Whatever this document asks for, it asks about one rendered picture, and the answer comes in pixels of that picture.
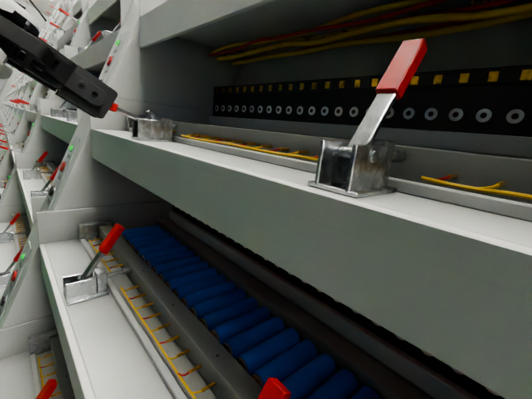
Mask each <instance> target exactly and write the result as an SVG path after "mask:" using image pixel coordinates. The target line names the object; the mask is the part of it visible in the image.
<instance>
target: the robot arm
mask: <svg viewBox="0 0 532 399"><path fill-rule="evenodd" d="M39 34H40V29H39V25H38V23H37V21H36V19H35V18H34V17H33V16H32V15H31V14H29V13H28V12H27V11H26V10H25V9H23V8H22V7H21V6H19V5H18V4H17V3H16V2H15V1H14V0H0V79H7V78H10V76H11V75H12V73H13V70H12V69H11V68H9V67H8V66H7V65H6V63H8V64H9V65H10V66H12V67H14V68H16V69H17V70H19V71H20V72H22V73H24V74H26V75H28V76H29V77H30V78H32V79H34V80H35V81H37V82H39V83H40V84H42V85H43V86H46V87H47V88H49V89H51V90H52V91H54V92H56V93H55V95H57V96H59V97H61V98H62V99H63V100H65V101H67V102H69V103H70V104H72V105H73V106H75V107H77V108H79V109H81V110H82V111H83V112H85V113H87V114H89V115H90V116H92V117H94V118H99V119H103V118H104V117H105V115H106V114H107V112H108V110H109V109H110V108H111V106H112V104H113V103H114V101H115V99H116V98H117V96H118V93H117V92H116V91H115V90H114V89H112V88H111V87H109V86H108V85H106V84H105V83H103V82H102V81H101V80H99V79H98V78H96V77H95V76H93V75H92V74H91V73H90V72H88V71H87V70H85V69H84V68H82V67H81V66H79V65H76V64H75V63H74V62H72V61H71V60H70V59H68V58H67V57H66V56H65V55H63V54H62V53H60V52H59V51H57V50H56V49H54V48H53V47H52V46H51V45H49V44H47V43H46V42H45V41H43V40H42V39H41V38H39V37H38V35H39ZM56 90H57V91H56Z"/></svg>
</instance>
